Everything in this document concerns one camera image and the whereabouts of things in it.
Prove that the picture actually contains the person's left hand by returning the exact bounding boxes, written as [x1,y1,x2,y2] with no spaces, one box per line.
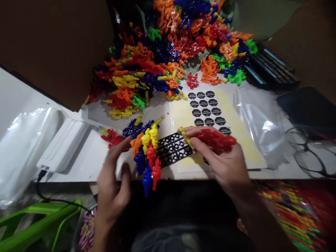
[94,136,132,220]

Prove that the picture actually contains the person's right hand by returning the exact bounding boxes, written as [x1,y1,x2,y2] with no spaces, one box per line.
[180,126,254,198]

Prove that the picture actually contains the red toy figure strip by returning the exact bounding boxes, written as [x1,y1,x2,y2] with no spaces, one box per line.
[177,127,237,153]

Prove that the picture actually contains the bunch of multicoloured toy figures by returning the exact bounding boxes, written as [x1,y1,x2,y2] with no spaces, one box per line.
[130,123,162,197]

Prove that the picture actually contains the round container of colourful sticks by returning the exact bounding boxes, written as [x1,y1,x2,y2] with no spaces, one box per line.
[72,203,98,252]

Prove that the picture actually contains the red toy with yellow stick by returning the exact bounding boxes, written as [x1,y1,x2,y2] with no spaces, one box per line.
[97,125,124,149]

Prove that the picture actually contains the stack of clear plastic bags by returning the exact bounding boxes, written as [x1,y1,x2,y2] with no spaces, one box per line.
[233,87,291,170]

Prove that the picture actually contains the black plastic grid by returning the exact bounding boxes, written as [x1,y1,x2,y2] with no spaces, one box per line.
[157,132,194,169]

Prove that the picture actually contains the person's legs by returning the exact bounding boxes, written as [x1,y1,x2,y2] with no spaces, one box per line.
[119,180,252,252]

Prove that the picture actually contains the sheet of black octagon stickers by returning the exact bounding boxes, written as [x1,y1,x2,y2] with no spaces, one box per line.
[169,89,268,174]

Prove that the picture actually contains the white power bank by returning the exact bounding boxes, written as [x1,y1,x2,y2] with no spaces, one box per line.
[36,118,90,174]

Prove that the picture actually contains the blue toy figure cluster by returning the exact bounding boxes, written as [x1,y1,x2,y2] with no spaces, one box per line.
[122,114,165,140]

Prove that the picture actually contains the grey plastic bag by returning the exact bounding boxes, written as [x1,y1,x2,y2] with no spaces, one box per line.
[131,224,203,252]

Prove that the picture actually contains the bag of colourful toy sticks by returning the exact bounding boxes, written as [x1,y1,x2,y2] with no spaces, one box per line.
[253,180,336,252]

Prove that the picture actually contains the green plastic stool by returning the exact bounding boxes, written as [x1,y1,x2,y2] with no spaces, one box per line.
[0,199,83,252]

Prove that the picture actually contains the black-rimmed eyeglasses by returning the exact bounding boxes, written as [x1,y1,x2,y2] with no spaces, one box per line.
[285,127,336,180]

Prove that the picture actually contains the roll of clear plastic wrap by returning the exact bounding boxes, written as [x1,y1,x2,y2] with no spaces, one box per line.
[0,106,65,209]

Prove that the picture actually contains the small red toy figure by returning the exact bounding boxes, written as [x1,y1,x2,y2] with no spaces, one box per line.
[185,72,200,90]

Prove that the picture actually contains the black tablet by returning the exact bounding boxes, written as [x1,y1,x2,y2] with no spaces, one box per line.
[276,86,336,141]

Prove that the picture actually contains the stack of dark flat boxes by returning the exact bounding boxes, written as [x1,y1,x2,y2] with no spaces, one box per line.
[244,44,301,90]

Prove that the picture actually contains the pile of colourful plastic toys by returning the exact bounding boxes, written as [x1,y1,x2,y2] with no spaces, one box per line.
[81,0,259,120]

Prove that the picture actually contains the grey-green sack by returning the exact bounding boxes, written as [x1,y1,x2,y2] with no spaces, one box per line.
[228,0,309,41]

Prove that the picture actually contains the black cable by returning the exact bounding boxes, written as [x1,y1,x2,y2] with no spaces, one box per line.
[35,169,91,213]

